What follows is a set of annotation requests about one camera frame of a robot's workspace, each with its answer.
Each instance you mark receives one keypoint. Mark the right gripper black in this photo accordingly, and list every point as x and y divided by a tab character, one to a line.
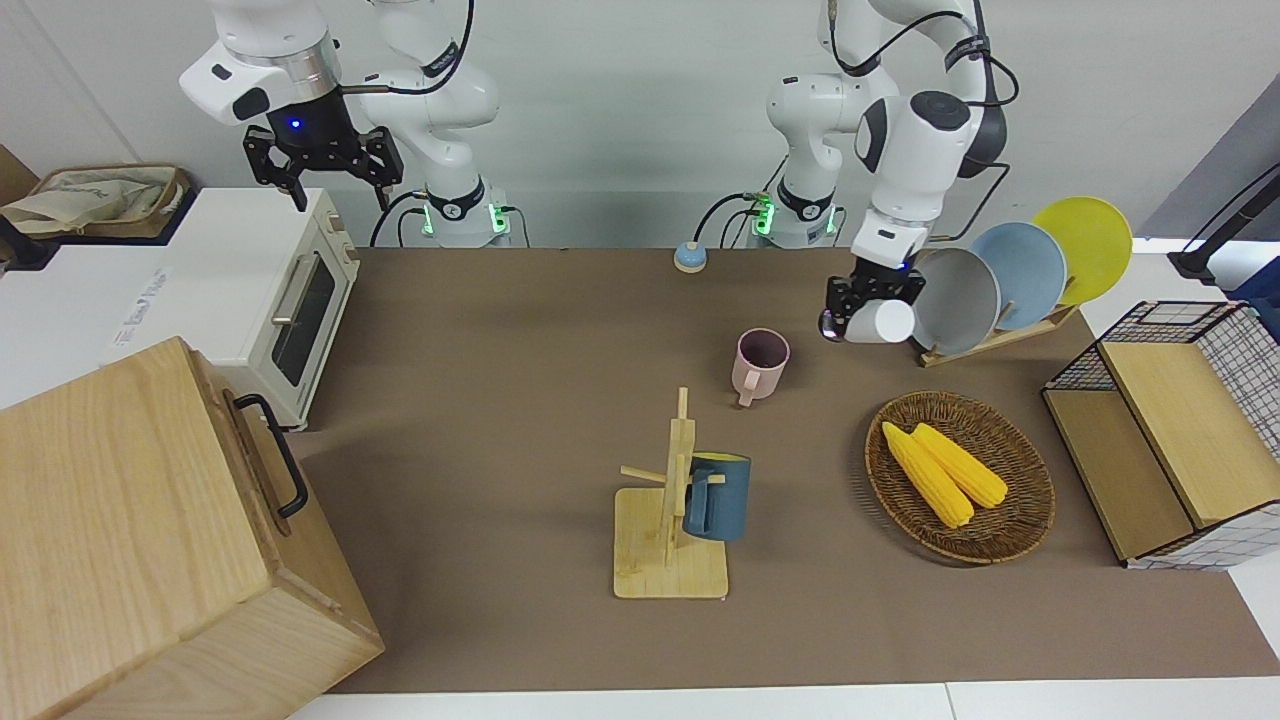
310	135

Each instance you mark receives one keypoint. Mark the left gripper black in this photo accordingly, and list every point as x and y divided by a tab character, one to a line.
885	268

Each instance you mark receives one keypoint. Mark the pink mug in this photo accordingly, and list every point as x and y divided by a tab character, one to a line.
762	365

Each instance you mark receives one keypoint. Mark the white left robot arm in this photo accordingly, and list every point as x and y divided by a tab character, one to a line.
915	140

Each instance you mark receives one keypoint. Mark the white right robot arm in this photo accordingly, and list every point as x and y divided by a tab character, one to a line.
270	40

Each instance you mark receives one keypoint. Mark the grey plate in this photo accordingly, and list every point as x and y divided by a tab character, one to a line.
960	300

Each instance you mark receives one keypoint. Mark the wooden plate rack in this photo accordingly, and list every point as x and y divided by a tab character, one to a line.
985	345

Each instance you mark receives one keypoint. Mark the white toaster oven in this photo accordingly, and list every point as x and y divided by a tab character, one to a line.
240	270

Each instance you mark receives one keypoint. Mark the light blue plate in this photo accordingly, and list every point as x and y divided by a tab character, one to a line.
1030	275

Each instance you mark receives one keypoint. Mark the yellow corn cob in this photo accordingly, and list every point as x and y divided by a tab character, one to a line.
930	480
970	470

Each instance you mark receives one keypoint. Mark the yellow plate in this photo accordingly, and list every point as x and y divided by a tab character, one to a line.
1095	245

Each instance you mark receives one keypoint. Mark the beige paper bag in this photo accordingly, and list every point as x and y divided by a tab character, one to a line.
90	198

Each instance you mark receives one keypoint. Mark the brown table mat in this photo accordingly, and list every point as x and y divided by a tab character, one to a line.
500	350

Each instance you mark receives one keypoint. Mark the dark blue mug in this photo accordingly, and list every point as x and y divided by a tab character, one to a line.
725	500

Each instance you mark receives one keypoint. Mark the brown wicker basket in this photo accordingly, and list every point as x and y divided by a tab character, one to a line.
1000	535

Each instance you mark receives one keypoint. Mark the wooden mug rack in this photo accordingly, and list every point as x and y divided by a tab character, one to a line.
670	575

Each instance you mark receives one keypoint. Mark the dark blue box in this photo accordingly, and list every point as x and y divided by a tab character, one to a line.
1262	305

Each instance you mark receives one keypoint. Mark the wooden cabinet box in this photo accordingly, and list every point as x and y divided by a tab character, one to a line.
120	540

